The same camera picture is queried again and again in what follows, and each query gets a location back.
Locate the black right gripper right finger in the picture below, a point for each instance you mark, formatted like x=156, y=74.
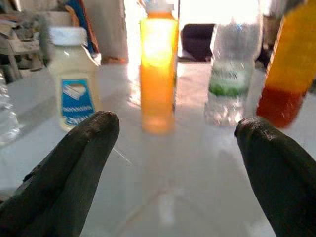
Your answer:
x=279, y=172

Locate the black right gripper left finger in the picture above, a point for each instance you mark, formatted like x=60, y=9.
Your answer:
x=66, y=172

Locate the clear plastic bottle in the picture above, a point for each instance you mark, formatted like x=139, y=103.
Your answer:
x=7, y=111

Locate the white bottle with blue label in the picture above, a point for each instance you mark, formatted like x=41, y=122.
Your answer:
x=74, y=81

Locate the orange and red drink bottle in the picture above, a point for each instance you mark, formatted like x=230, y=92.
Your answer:
x=288, y=69

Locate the clear water bottle green label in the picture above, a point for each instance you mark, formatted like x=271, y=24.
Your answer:
x=230, y=74

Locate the orange juice bottle white cap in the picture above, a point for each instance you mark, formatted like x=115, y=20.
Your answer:
x=158, y=74

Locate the cluttered wooden shelf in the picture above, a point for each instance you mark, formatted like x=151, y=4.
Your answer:
x=19, y=37

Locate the blue and orange bag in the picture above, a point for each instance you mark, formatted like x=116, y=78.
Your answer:
x=82, y=27

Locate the dark armchair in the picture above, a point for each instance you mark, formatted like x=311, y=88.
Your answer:
x=197, y=42

